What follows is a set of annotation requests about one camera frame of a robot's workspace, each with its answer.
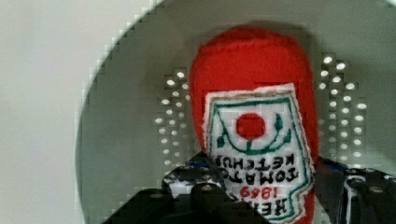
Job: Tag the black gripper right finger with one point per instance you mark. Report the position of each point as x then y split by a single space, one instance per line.
355 195

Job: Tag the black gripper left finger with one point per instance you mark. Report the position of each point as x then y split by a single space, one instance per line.
190 194

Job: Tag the red plush ketchup bottle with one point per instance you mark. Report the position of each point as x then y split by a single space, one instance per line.
254 113

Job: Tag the green oval strainer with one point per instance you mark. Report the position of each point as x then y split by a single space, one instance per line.
136 123

